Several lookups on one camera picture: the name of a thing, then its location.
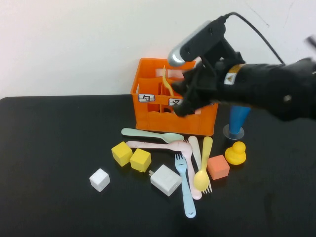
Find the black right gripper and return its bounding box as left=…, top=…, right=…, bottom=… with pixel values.
left=171, top=59, right=227, bottom=118

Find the yellow plastic fork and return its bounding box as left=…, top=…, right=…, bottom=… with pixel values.
left=161, top=65, right=174, bottom=96

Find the yellow plastic spoon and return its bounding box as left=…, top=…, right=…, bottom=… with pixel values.
left=193, top=136, right=213, bottom=191

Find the orange plastic cutlery crate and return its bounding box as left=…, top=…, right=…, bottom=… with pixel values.
left=130, top=58, right=219, bottom=136

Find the blue paper cone cup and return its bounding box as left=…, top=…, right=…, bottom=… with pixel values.
left=229, top=105, right=251, bottom=135

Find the green plastic spoon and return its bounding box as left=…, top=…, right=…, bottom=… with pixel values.
left=120, top=127, right=185, bottom=144

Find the clear round cone stand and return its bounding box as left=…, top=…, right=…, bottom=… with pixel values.
left=223, top=124, right=245, bottom=140

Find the cream plastic fork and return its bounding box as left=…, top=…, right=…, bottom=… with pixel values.
left=188, top=135, right=213, bottom=194

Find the pink plastic spoon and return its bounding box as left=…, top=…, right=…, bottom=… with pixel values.
left=125, top=140, right=188, bottom=152

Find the pink plastic fork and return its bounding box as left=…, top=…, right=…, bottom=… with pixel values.
left=182, top=140, right=202, bottom=200

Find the yellow rubber duck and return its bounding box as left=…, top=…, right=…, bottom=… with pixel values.
left=224, top=142, right=247, bottom=166

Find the orange foam cube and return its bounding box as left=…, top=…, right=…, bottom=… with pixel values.
left=206, top=155, right=231, bottom=180

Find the yellow foam cube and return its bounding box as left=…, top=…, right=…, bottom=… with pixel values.
left=111, top=141, right=133, bottom=166
left=130, top=148, right=152, bottom=173

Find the white power adapter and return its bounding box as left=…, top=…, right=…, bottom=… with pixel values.
left=148, top=164, right=182, bottom=197

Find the blue plastic fork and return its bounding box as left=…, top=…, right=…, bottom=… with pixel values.
left=174, top=153, right=197, bottom=219

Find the white foam cube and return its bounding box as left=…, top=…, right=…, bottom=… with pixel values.
left=89, top=168, right=111, bottom=193

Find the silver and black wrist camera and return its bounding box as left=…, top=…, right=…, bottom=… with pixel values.
left=167, top=19, right=227, bottom=67

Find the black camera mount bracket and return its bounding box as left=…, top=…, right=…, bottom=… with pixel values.
left=204, top=37, right=244, bottom=66

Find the black camera cable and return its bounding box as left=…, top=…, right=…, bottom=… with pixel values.
left=221, top=11, right=286, bottom=65

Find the thin black cable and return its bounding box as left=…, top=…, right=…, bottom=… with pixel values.
left=305, top=36, right=316, bottom=51

